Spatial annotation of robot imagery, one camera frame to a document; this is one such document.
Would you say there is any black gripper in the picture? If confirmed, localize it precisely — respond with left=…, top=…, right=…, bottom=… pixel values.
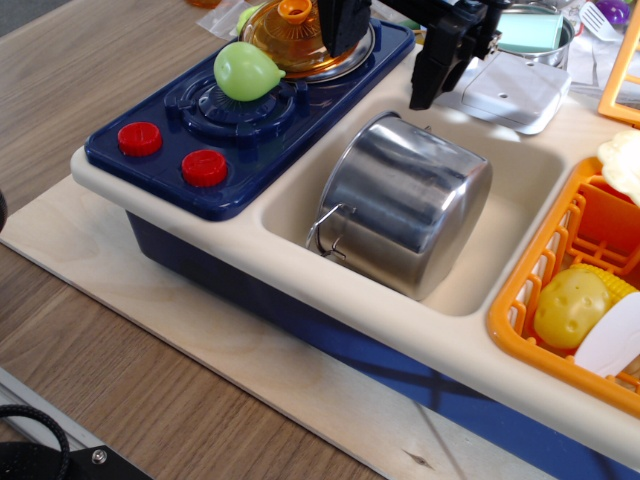
left=317, top=0, right=511, bottom=110

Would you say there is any stainless steel pot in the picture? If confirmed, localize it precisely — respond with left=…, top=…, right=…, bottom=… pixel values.
left=305, top=111, right=493, bottom=300

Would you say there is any amber pot lid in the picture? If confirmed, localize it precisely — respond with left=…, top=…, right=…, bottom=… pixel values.
left=237, top=1, right=376, bottom=83

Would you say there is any steel pot with mint item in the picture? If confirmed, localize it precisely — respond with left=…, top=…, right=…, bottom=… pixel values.
left=498, top=4, right=575, bottom=69

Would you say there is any beige toy kitchen sink unit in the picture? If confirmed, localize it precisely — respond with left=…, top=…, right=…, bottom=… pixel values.
left=71, top=45, right=639, bottom=479

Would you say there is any white toy faucet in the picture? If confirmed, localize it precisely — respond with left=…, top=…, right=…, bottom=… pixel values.
left=435, top=51, right=571, bottom=135

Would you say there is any green toy pear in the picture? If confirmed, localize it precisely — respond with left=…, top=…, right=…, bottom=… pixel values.
left=213, top=41, right=286, bottom=102

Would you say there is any clear plastic bag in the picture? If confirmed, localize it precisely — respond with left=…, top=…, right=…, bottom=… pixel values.
left=196, top=1, right=250, bottom=40

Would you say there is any white slotted toy spatula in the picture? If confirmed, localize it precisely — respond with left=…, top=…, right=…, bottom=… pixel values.
left=579, top=1, right=622, bottom=42

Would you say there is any purple toy eggplant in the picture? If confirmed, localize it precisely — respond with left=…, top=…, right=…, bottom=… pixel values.
left=595, top=0, right=631, bottom=26

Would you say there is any red right stove knob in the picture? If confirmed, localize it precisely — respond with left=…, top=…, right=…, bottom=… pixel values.
left=181, top=149, right=228, bottom=188

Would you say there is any red stove knob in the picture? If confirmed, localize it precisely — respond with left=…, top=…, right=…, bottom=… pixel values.
left=181, top=149, right=228, bottom=188
left=117, top=122, right=163, bottom=157

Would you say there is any dark blue toy stove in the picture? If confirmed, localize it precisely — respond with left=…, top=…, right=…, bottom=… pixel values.
left=84, top=20, right=414, bottom=221

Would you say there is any cream toy cauliflower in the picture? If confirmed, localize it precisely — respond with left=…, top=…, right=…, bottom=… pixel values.
left=597, top=129, right=640, bottom=205

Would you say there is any orange dish rack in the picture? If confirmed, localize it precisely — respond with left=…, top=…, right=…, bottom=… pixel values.
left=488, top=14, right=639, bottom=416

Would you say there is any red left stove knob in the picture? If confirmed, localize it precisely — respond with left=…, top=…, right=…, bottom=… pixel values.
left=117, top=122, right=163, bottom=157

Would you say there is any yellow toy potato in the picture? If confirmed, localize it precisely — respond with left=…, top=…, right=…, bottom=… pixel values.
left=533, top=268, right=612, bottom=350

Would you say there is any yellow toy corn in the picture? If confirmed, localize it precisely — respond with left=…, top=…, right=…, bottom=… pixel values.
left=570, top=263, right=639, bottom=305

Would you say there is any plywood base board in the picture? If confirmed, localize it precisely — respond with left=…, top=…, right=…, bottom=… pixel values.
left=1, top=178, right=543, bottom=479

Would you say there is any black cable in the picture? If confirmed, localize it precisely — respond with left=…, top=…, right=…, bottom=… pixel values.
left=0, top=403, right=71, bottom=480

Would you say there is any black bracket with screw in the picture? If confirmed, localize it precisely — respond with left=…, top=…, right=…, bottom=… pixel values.
left=1, top=442, right=151, bottom=480

